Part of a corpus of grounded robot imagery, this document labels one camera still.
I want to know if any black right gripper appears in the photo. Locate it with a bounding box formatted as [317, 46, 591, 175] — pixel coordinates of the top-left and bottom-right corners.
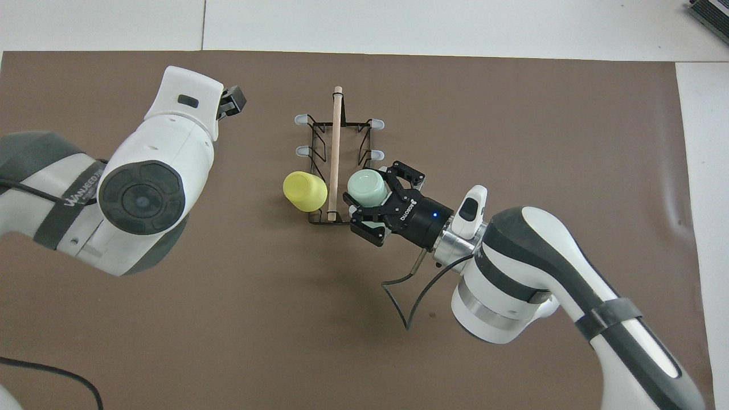
[342, 161, 456, 252]

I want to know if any pale green plastic cup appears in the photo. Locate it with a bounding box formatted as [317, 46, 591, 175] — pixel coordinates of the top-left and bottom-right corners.
[346, 169, 391, 208]

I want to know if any yellow plastic cup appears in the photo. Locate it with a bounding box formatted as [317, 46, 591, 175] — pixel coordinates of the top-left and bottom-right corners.
[283, 171, 329, 213]

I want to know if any brown table mat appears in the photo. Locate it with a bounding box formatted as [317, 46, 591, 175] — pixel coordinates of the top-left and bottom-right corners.
[0, 50, 715, 410]

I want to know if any dark ridged device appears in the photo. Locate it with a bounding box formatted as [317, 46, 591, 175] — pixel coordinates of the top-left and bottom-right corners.
[686, 0, 729, 30]

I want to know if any black wire cup rack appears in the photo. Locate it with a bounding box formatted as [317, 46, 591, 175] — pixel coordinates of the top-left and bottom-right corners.
[293, 86, 386, 226]

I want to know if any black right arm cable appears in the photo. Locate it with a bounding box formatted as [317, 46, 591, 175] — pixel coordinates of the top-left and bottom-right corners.
[380, 251, 476, 331]

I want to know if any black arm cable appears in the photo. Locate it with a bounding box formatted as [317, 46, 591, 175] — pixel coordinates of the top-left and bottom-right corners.
[0, 178, 104, 410]
[380, 251, 476, 331]

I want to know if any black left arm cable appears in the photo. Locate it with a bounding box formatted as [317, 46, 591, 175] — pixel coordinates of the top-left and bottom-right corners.
[0, 178, 104, 410]

